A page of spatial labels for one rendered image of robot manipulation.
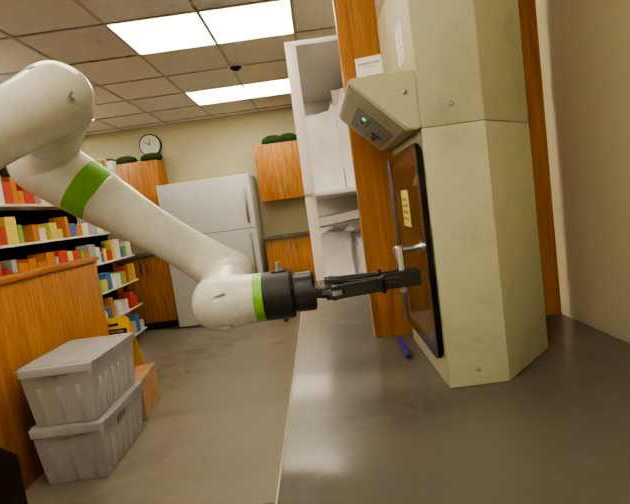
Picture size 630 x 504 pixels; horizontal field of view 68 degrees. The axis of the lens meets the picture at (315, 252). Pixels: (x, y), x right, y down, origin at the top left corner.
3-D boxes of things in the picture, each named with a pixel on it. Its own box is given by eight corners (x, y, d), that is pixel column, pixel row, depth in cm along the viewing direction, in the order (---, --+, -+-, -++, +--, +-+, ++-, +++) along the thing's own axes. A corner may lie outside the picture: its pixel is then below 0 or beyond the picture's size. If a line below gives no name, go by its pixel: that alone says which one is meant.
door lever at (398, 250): (427, 290, 87) (424, 287, 90) (422, 240, 86) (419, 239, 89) (399, 294, 87) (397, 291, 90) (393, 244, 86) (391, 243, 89)
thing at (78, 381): (144, 379, 304) (135, 330, 301) (102, 422, 244) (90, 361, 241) (81, 387, 305) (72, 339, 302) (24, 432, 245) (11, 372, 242)
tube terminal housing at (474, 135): (512, 325, 117) (482, 7, 109) (587, 371, 84) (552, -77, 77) (413, 338, 117) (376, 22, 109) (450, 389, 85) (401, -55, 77)
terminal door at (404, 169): (410, 320, 116) (391, 158, 112) (443, 361, 85) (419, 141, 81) (407, 320, 116) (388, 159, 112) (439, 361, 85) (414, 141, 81)
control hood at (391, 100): (391, 150, 112) (386, 108, 111) (421, 128, 80) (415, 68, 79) (344, 156, 113) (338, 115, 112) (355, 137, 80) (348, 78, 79)
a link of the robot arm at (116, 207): (74, 227, 90) (100, 180, 87) (98, 212, 101) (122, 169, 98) (235, 319, 98) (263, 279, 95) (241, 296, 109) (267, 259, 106)
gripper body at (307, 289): (291, 276, 84) (342, 269, 84) (293, 270, 92) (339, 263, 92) (297, 316, 85) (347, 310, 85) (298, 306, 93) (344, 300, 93)
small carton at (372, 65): (386, 91, 93) (383, 60, 93) (384, 86, 89) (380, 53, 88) (362, 96, 95) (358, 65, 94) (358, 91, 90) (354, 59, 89)
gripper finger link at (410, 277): (382, 273, 87) (383, 274, 87) (419, 268, 87) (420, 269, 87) (384, 289, 88) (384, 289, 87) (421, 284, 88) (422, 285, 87)
